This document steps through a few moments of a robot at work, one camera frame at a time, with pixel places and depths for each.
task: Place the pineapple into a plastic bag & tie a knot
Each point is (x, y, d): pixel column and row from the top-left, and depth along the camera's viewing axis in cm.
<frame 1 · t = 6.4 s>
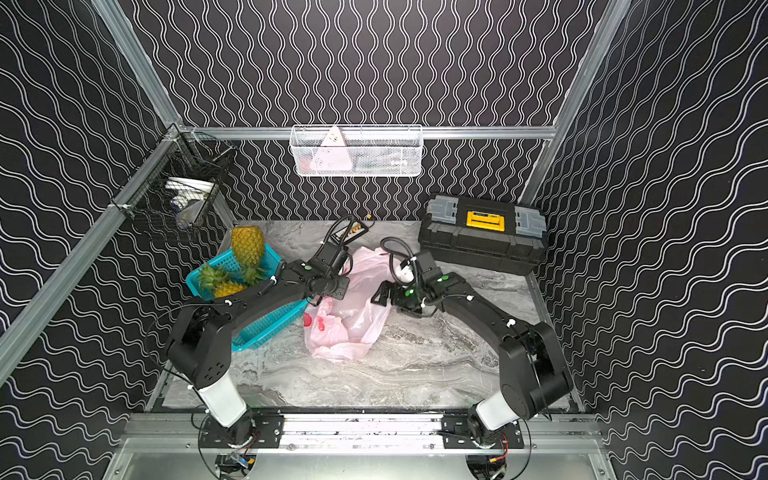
left hand: (337, 279, 90), fingers closed
right hand: (383, 303, 84), fingers open
pink strawberry plastic bag: (346, 326, 88), point 7 cm above the table
large yellow-green pineapple: (248, 246, 95), point 16 cm above the table
black yellow toolbox: (487, 233, 97), point 17 cm above the table
pink triangular card: (331, 159, 92), point 35 cm above the table

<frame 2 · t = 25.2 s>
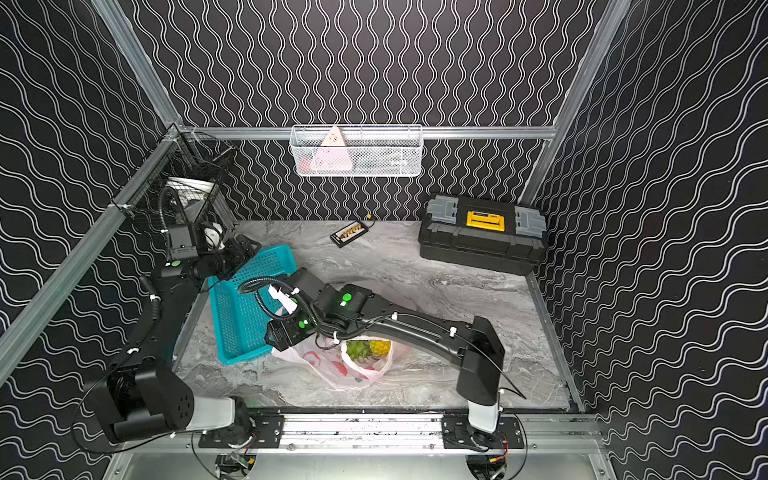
left hand: (248, 245, 80), fingers open
right hand: (277, 330, 69), fingers open
pink strawberry plastic bag: (344, 364, 68), point 20 cm above the table
small orange pineapple: (365, 349, 83), point 7 cm above the table
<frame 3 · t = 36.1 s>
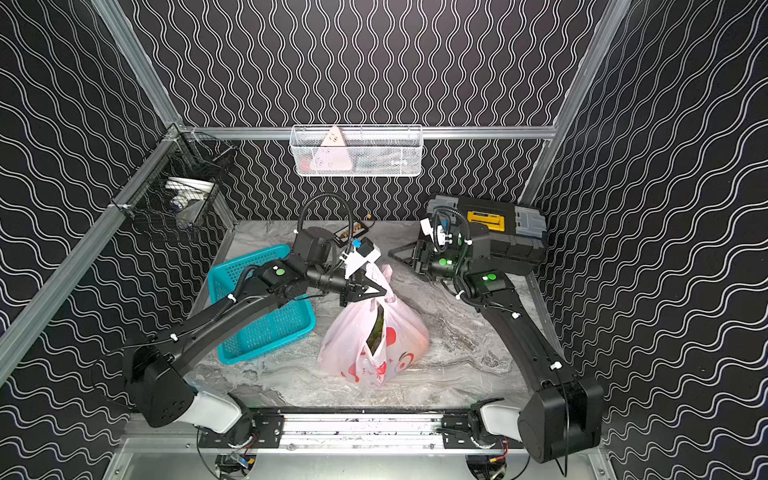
left hand: (382, 286, 68), fingers closed
right hand: (393, 258, 71), fingers open
pink strawberry plastic bag: (370, 341, 71), point 20 cm above the table
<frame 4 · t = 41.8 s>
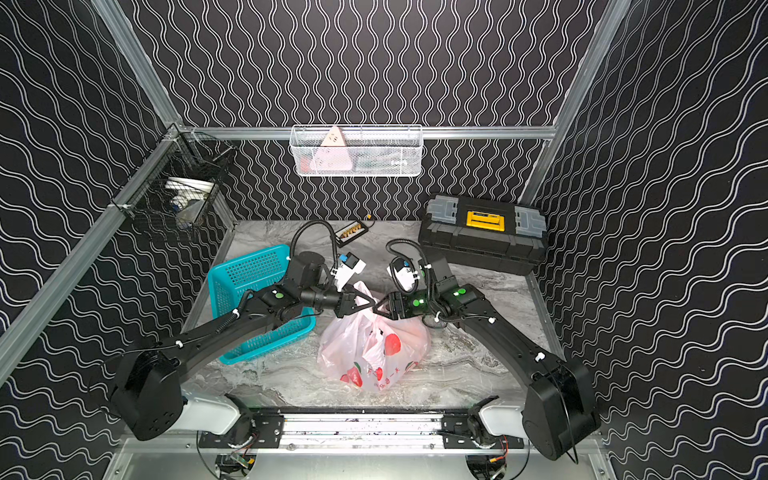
left hand: (372, 298, 74), fingers closed
right hand: (381, 306, 77), fingers open
